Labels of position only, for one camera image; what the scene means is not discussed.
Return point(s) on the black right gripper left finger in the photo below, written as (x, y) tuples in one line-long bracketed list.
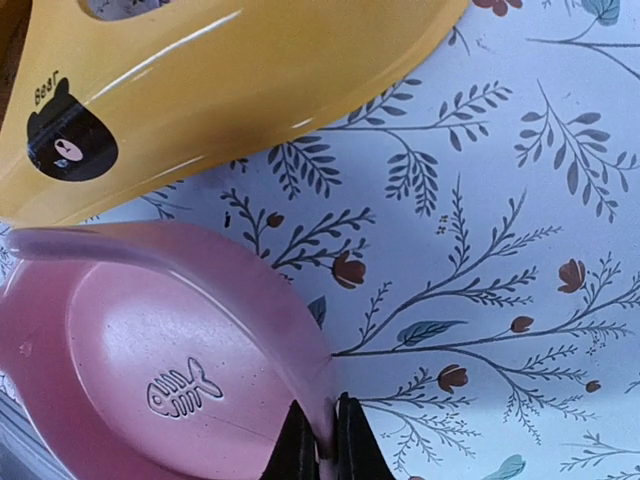
[(294, 454)]

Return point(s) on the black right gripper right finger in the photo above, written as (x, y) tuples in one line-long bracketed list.
[(359, 456)]

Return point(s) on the pink pet bowl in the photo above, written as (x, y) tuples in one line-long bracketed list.
[(161, 350)]

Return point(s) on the yellow double bowl holder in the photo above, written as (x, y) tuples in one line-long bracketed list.
[(98, 112)]

